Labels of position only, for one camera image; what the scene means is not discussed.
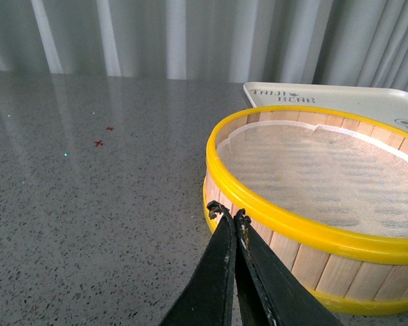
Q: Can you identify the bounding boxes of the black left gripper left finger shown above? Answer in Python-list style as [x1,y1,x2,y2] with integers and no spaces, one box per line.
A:
[160,201,237,325]

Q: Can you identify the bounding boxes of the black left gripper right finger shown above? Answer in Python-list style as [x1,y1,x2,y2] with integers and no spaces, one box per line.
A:
[234,209,341,325]

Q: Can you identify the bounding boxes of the white bear tray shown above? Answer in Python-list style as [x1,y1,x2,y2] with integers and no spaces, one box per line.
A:
[243,82,408,132]

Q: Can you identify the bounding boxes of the bamboo steamer with yellow rims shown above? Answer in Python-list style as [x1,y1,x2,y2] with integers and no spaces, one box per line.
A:
[203,106,408,315]

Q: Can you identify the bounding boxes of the white steamer cloth liner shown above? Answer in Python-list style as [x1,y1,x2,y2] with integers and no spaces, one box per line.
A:
[217,121,408,238]

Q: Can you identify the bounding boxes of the grey pleated curtain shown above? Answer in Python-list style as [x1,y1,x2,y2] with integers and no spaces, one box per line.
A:
[0,1,408,92]

